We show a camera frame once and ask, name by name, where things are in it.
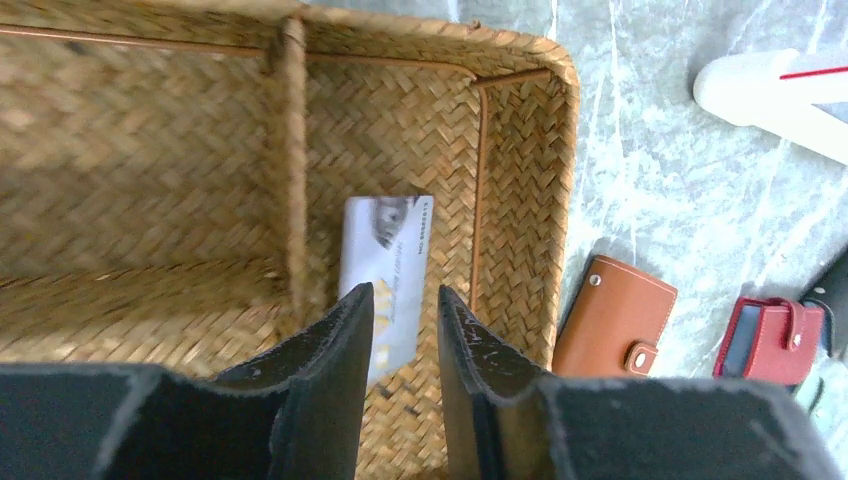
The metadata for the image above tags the white pvc pipe frame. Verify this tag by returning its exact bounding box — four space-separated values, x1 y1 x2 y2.
693 48 847 165

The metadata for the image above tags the black leather card holder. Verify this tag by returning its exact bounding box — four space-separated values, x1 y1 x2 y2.
801 248 847 362

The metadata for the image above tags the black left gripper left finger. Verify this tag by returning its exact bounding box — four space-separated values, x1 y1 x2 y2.
1 283 374 479

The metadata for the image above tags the wicker cutlery tray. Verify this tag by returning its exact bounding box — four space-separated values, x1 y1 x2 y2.
1 1 580 479

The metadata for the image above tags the brown leather card holder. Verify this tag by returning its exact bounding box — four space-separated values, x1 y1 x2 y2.
551 255 677 378

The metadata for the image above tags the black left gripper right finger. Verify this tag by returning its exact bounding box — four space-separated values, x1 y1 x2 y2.
438 286 841 479

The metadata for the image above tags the red leather card holder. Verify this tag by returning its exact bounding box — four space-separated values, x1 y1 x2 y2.
713 297 825 386

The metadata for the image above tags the white credit card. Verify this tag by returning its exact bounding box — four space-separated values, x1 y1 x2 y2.
339 195 434 384

